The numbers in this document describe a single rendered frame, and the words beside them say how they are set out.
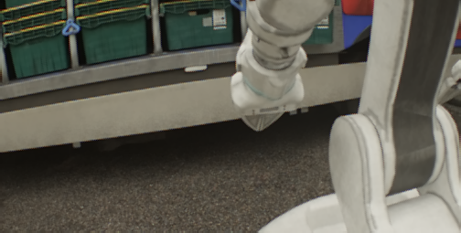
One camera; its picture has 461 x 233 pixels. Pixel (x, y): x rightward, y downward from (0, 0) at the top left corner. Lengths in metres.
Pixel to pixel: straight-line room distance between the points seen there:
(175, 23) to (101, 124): 0.62
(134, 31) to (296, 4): 1.40
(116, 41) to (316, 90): 1.07
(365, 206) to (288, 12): 0.31
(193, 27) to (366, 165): 1.32
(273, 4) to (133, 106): 1.29
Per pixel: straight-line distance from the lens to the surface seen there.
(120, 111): 1.51
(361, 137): 0.47
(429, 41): 0.46
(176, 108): 1.51
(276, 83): 0.38
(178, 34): 1.63
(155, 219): 1.41
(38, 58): 1.74
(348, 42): 1.81
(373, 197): 0.48
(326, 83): 1.75
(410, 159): 0.51
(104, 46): 1.64
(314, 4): 0.26
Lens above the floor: 0.79
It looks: 15 degrees down
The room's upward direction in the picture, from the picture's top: 5 degrees counter-clockwise
